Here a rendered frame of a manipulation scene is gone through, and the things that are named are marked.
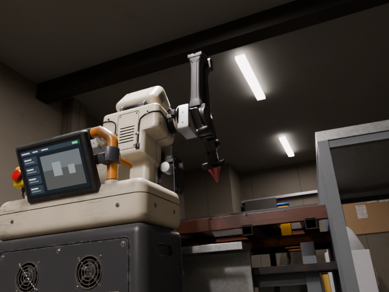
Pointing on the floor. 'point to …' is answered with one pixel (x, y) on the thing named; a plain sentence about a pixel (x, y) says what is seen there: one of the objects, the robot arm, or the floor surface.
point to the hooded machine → (363, 255)
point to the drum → (326, 282)
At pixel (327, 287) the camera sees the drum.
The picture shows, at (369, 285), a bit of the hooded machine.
